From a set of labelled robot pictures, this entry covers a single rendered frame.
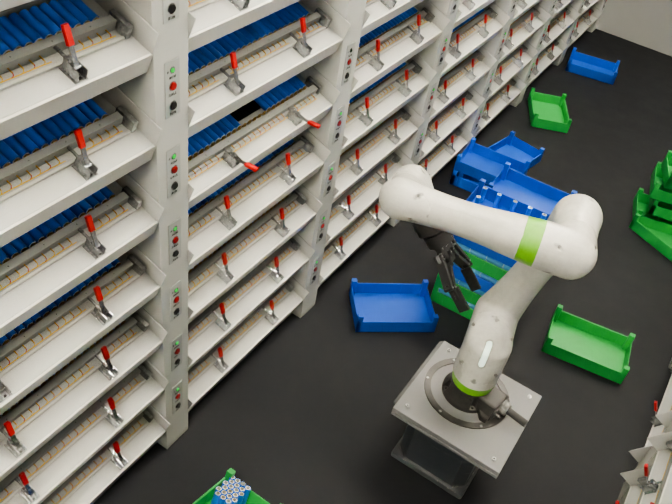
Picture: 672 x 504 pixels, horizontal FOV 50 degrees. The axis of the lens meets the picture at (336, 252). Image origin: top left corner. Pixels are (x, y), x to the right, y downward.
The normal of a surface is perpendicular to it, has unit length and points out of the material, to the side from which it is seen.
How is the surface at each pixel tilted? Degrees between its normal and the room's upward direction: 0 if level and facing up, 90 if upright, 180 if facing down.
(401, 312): 0
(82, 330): 21
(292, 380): 0
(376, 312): 0
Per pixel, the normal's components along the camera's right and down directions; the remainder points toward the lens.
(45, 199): 0.42, -0.53
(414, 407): 0.16, -0.75
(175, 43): 0.83, 0.45
